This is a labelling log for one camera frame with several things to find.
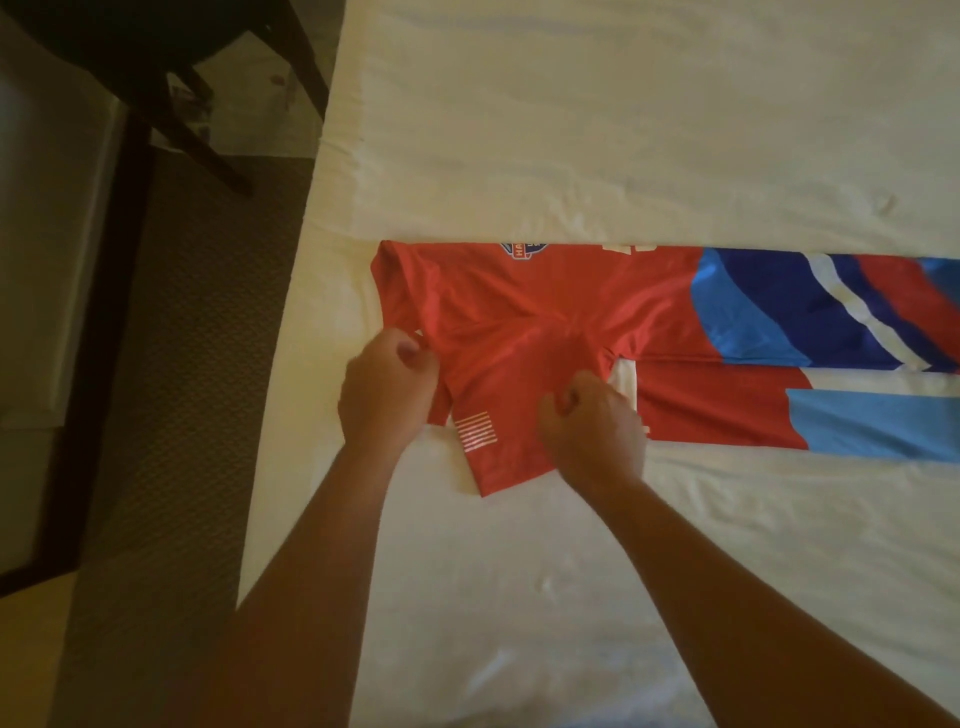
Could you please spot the person's left hand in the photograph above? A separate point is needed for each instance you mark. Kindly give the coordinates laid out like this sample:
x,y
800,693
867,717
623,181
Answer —
x,y
387,393

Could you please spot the person's left forearm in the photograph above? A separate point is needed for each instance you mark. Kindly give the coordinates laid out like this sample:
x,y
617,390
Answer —
x,y
300,615

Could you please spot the red blue white jersey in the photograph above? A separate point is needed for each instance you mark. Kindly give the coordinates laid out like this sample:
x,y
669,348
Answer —
x,y
525,308

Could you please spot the white bed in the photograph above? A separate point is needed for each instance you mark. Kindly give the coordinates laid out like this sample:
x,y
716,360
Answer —
x,y
600,105

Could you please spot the black round stool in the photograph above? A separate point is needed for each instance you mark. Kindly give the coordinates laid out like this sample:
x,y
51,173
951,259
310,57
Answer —
x,y
120,38

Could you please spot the person's right hand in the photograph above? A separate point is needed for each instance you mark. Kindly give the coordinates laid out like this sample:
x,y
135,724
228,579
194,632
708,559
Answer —
x,y
594,435

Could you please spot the person's right forearm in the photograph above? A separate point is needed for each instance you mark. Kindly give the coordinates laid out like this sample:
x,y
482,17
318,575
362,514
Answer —
x,y
765,630

